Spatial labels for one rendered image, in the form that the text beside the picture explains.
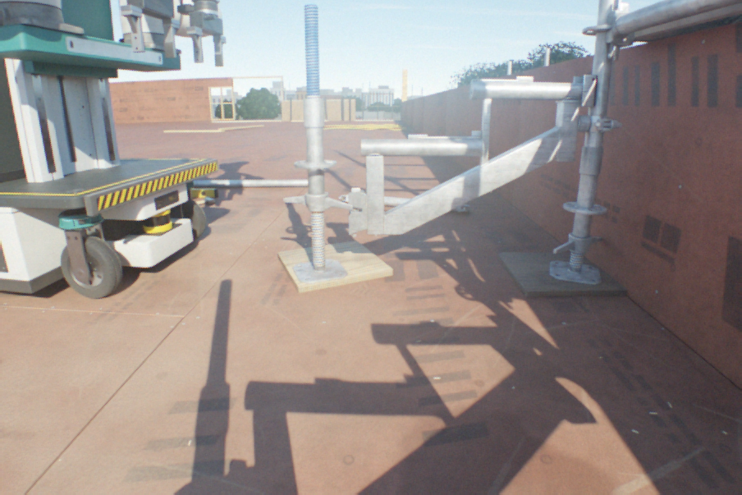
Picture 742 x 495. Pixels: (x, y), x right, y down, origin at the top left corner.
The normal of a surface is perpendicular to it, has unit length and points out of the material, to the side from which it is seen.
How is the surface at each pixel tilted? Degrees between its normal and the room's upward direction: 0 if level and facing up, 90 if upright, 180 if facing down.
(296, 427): 0
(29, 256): 90
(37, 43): 90
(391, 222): 90
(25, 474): 0
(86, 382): 0
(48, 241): 90
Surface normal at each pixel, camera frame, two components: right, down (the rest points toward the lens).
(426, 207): -0.03, 0.27
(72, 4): 0.99, 0.03
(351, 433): 0.00, -0.96
